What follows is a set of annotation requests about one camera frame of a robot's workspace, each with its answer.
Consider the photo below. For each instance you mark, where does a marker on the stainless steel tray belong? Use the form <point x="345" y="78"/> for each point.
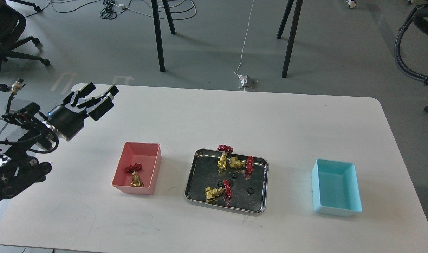
<point x="204" y="173"/>

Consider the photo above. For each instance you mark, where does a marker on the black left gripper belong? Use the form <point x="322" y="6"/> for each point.
<point x="68" y="117"/>

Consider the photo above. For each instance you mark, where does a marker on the light blue plastic box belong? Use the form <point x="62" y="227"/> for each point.
<point x="335" y="188"/>

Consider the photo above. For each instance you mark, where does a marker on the brass valve red handwheel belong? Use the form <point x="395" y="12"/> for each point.
<point x="247" y="167"/>
<point x="222" y="162"/>
<point x="133" y="169"/>
<point x="214" y="194"/>

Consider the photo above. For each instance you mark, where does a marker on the brass valve red handwheel front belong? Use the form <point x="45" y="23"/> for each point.
<point x="214" y="194"/>

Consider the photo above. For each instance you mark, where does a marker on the white power adapter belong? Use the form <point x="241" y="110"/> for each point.
<point x="247" y="83"/>

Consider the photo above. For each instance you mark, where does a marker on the black table leg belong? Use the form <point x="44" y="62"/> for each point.
<point x="157" y="27"/>
<point x="292" y="35"/>

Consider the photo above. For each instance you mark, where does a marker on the pink plastic box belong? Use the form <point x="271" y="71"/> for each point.
<point x="146" y="154"/>

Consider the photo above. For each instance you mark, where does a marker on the upright brass valve red handwheel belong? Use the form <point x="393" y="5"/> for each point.
<point x="222" y="162"/>

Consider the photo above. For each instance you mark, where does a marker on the black table leg left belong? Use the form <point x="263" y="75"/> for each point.
<point x="157" y="27"/>

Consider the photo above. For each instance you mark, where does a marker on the black table leg right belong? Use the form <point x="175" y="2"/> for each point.
<point x="292" y="35"/>

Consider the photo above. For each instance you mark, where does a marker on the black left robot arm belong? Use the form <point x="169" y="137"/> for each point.
<point x="18" y="169"/>

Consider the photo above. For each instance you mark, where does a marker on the black office chair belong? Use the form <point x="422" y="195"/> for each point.
<point x="12" y="25"/>

